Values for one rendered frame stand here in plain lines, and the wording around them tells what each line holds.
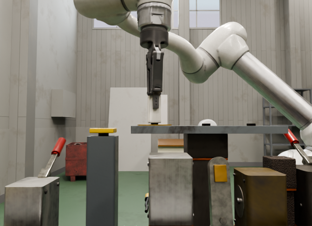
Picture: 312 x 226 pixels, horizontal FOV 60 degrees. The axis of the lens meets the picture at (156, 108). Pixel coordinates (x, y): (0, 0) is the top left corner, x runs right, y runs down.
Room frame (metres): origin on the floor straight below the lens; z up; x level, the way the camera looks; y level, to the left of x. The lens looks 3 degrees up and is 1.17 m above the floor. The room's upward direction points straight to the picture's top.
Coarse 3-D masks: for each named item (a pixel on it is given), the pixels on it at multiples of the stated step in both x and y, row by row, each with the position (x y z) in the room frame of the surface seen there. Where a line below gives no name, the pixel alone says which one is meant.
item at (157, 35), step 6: (144, 30) 0.66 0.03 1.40; (150, 30) 0.66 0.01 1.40; (156, 30) 0.66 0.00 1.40; (162, 30) 0.66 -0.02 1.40; (144, 36) 0.66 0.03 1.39; (150, 36) 0.66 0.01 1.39; (156, 36) 0.66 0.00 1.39; (162, 36) 0.66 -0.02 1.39; (168, 36) 0.68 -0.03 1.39; (144, 42) 0.67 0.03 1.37; (150, 42) 0.67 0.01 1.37; (156, 42) 0.66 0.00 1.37; (162, 42) 0.67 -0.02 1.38; (168, 42) 0.68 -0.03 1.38; (150, 48) 0.68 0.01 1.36; (162, 48) 0.72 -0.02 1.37
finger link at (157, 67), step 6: (162, 54) 0.63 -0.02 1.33; (156, 60) 0.64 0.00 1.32; (162, 60) 0.64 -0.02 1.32; (156, 66) 0.64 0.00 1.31; (162, 66) 0.64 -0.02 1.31; (156, 72) 0.64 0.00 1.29; (162, 72) 0.64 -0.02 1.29; (156, 78) 0.64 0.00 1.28; (156, 84) 0.65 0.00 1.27; (156, 90) 0.65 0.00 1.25
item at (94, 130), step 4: (92, 128) 0.67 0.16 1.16; (96, 128) 0.67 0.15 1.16; (100, 128) 0.67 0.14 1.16; (104, 128) 0.67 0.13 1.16; (108, 128) 0.67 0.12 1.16; (112, 128) 0.67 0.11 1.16; (116, 128) 0.72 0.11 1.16; (92, 132) 0.67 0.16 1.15; (96, 132) 0.67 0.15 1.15; (100, 132) 0.67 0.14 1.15; (104, 132) 0.67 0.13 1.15; (108, 132) 0.67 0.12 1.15; (112, 132) 0.67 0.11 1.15
